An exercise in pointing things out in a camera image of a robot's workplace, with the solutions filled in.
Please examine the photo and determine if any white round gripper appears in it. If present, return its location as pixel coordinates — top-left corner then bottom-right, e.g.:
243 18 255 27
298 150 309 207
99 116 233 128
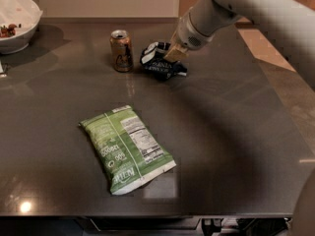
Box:
163 9 214 63

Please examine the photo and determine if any dark blue chip bag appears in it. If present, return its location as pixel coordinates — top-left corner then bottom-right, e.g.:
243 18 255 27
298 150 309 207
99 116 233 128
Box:
140 42 187 81

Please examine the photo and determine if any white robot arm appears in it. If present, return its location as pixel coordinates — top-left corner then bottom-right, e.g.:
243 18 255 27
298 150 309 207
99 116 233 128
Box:
164 0 315 87

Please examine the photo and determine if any orange soda can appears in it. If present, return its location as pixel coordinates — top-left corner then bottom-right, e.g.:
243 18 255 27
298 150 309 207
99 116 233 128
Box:
110 29 133 72

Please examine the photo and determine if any green chip bag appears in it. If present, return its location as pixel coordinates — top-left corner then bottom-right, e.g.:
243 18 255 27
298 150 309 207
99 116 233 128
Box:
79 105 176 196

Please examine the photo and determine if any white bowl with food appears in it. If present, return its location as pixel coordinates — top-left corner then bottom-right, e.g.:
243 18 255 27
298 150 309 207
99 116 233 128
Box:
0 0 42 54

